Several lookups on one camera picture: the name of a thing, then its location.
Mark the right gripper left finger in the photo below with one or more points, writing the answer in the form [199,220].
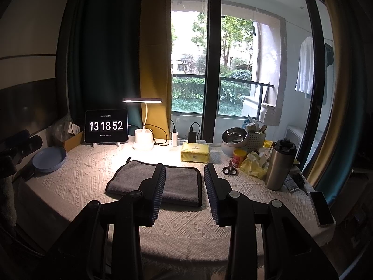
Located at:
[150,201]

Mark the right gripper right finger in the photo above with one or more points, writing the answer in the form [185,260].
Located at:
[218,193]

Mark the purple and grey towel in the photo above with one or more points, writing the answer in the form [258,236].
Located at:
[178,185]

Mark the blue plastic plate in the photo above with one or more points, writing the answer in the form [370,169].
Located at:
[49,159]

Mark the yellow plastic bag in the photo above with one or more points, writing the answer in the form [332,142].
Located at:
[255,164]

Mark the red and yellow can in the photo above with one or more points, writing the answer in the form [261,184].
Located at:
[239,155]

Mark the white ceramic bowl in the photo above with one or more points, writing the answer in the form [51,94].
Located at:
[228,149]

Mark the white desk lamp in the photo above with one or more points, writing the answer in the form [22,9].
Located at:
[144,139]

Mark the yellow tissue pack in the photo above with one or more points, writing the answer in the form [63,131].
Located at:
[195,152]

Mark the white textured tablecloth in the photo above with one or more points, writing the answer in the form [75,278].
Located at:
[181,236]

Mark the yellow cardboard box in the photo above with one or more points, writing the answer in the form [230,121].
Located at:
[73,142]

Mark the stainless steel bowl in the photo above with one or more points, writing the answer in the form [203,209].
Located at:
[234,135]

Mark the white charger adapter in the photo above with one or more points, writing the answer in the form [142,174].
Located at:
[174,138]

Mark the white perforated basket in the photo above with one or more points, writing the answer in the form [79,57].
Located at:
[255,141]

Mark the black power bank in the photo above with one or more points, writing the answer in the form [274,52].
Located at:
[192,135]

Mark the white tablet stand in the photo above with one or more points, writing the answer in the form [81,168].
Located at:
[117,144]

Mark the stainless steel thermos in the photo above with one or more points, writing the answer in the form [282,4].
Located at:
[280,162]

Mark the black tablet clock display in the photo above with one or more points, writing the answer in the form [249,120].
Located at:
[106,126]

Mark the black smartphone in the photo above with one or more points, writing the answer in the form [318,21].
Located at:
[321,209]

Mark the dark green curtain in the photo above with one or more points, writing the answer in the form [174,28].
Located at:
[100,48]

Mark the yellow curtain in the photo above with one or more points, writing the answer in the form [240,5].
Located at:
[155,63]

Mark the hanging white shirt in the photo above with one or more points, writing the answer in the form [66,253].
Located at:
[305,77]

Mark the black handled scissors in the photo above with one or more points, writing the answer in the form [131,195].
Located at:
[230,169]

